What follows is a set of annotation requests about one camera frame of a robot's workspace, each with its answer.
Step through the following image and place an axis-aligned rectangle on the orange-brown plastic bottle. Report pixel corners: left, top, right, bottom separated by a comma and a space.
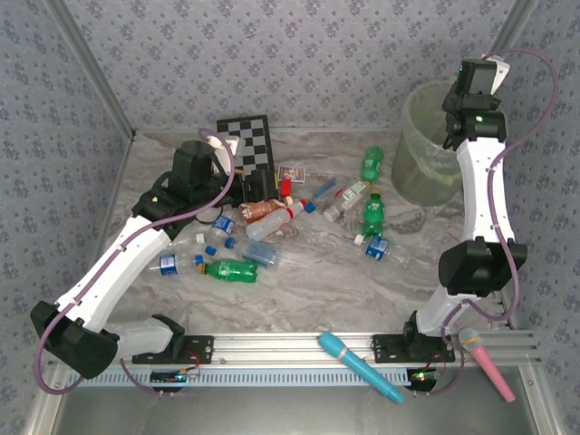
238, 198, 295, 227

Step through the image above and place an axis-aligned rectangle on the clear bottle red-white label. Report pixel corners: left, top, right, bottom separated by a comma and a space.
245, 198, 317, 242

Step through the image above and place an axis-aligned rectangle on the crushed clear blue-label bottle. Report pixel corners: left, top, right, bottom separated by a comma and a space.
235, 238, 281, 269

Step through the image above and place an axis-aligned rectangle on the clear bottle white-green label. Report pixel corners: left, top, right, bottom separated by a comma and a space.
323, 179, 373, 222

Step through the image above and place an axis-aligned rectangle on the green plastic bottle yellow cap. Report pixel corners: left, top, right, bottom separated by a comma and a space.
359, 145, 386, 183
362, 187, 387, 238
197, 257, 260, 285

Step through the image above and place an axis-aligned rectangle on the clear bottle blue barcode label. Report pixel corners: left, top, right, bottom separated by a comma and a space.
148, 252, 206, 277

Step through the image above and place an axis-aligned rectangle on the clear Pepsi bottle white cap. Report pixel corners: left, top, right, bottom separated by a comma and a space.
353, 233, 411, 267

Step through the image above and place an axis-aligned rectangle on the translucent green plastic bin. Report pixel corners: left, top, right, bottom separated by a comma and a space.
390, 79, 466, 208

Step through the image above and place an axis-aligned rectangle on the playing card box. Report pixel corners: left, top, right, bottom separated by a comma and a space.
276, 165, 307, 184

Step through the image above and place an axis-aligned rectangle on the black and grey chessboard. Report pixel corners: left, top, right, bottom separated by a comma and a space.
216, 114, 276, 172

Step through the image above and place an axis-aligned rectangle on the blue toy microphone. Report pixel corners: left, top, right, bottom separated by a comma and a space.
316, 331, 406, 405

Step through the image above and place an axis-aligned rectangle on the small circuit board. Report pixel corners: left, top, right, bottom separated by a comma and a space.
406, 366, 441, 392
150, 367, 201, 392

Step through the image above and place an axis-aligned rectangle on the grey metal tray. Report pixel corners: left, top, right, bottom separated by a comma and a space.
24, 362, 566, 435

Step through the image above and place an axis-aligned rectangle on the pink toy microphone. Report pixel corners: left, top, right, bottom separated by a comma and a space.
456, 327, 517, 404

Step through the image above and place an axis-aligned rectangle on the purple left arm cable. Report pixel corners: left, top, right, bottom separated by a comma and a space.
34, 126, 237, 396

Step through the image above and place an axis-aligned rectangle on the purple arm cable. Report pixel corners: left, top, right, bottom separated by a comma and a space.
441, 47, 559, 339
34, 126, 237, 396

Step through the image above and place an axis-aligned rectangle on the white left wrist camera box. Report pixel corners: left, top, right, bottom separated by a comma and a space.
208, 133, 242, 177

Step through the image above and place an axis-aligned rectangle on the black left camera cable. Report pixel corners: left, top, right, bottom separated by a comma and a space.
193, 204, 226, 227

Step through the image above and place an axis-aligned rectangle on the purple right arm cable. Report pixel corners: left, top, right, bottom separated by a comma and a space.
441, 47, 559, 339

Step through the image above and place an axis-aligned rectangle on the aluminium frame post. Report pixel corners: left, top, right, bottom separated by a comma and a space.
488, 0, 543, 53
43, 0, 138, 140

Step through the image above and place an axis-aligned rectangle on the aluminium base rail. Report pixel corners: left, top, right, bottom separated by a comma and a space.
48, 332, 544, 366

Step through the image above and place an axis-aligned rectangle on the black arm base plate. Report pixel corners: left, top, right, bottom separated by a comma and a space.
372, 333, 457, 364
131, 334, 216, 366

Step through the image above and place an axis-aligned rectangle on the slotted blue-white cable duct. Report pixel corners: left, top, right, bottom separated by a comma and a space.
74, 365, 459, 389

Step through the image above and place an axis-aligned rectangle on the aluminium side rail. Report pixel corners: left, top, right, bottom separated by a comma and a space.
488, 289, 518, 331

